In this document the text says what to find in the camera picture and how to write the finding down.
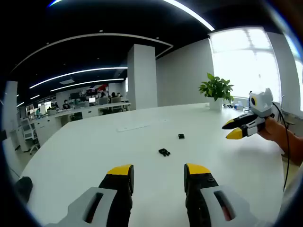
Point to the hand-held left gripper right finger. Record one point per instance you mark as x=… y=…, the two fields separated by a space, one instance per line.
x=201 y=203

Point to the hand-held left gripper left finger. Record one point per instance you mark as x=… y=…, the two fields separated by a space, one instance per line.
x=111 y=201

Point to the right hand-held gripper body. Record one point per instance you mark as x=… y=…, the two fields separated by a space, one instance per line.
x=262 y=105

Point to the black pronged plastic buckle part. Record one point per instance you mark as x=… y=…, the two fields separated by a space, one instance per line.
x=164 y=151

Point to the black socket plastic buckle part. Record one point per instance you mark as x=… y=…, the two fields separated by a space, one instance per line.
x=181 y=136

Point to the person's right hand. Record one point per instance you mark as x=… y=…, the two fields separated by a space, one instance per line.
x=272 y=129

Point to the small blue box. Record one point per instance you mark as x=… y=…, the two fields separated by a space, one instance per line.
x=238 y=105

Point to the white plant pot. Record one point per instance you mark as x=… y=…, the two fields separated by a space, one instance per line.
x=216 y=105

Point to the bright window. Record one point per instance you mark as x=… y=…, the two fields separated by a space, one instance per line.
x=243 y=66

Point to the green leafy plant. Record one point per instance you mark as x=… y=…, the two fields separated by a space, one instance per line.
x=216 y=86

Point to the white flat strip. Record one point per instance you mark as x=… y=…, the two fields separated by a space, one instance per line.
x=132 y=127

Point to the dark rounded object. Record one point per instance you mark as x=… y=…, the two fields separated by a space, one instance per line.
x=23 y=188

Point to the long white office desk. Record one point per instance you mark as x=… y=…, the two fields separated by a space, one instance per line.
x=94 y=109

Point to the white office chair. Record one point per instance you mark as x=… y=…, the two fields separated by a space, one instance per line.
x=28 y=132

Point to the dark computer monitor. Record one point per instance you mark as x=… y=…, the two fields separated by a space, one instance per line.
x=74 y=96

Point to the long ceiling light strip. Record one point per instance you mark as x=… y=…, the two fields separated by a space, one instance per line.
x=87 y=83
x=189 y=14
x=78 y=73

